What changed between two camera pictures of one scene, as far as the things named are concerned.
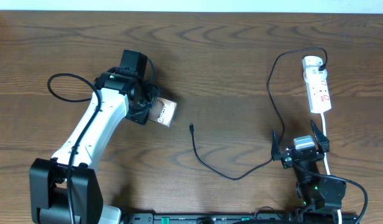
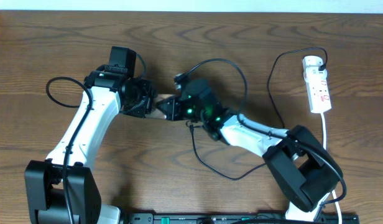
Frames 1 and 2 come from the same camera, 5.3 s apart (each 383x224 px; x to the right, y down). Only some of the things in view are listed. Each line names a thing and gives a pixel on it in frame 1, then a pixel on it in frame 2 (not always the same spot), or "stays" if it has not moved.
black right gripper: x=323 y=144 to x=173 y=113
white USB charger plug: x=312 y=74 stays
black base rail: x=218 y=218 stays
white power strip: x=318 y=93 stays
